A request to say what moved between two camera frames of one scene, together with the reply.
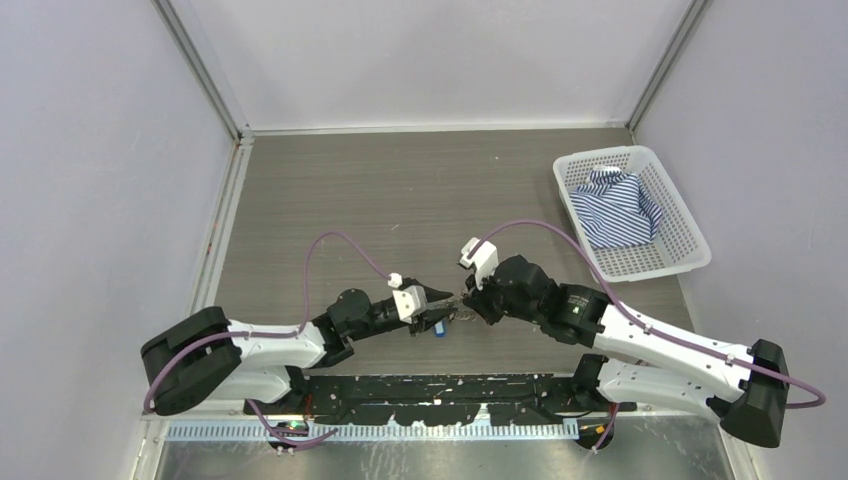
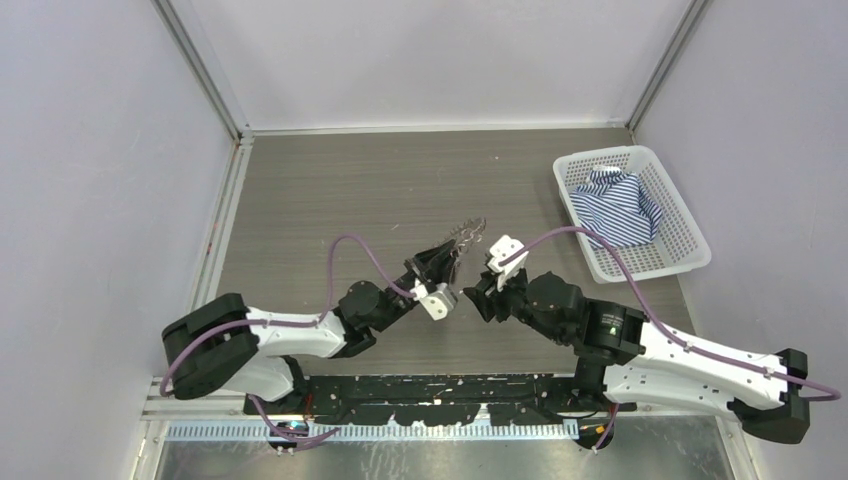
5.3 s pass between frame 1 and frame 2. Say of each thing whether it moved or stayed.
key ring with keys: moved
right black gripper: stayed
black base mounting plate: stayed
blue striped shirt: stayed
